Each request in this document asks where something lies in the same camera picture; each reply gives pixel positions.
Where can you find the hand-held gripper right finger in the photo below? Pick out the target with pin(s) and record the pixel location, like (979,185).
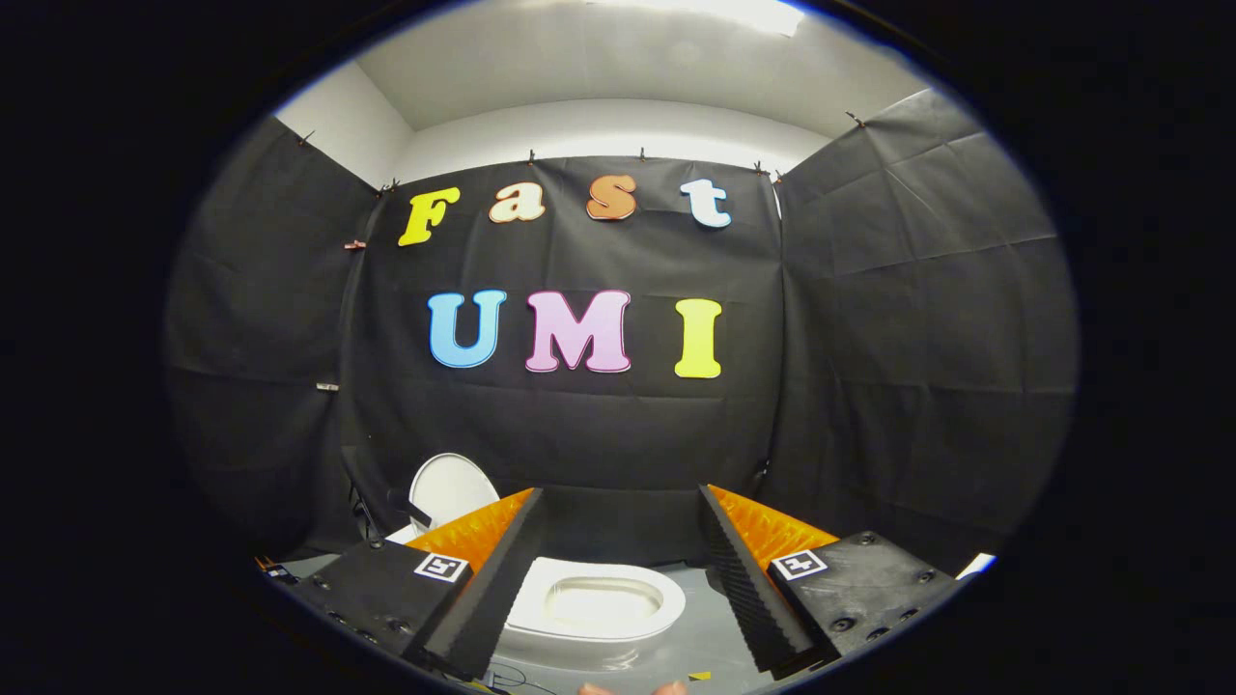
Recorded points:
(744,579)

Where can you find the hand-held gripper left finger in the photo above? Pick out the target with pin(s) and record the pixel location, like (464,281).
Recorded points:
(497,579)

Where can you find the white toilet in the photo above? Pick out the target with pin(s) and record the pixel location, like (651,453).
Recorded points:
(666,603)

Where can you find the black backdrop cloth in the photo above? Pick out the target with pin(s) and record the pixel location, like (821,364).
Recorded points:
(599,434)

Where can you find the white flat object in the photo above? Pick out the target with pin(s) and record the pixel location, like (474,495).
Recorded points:
(977,566)

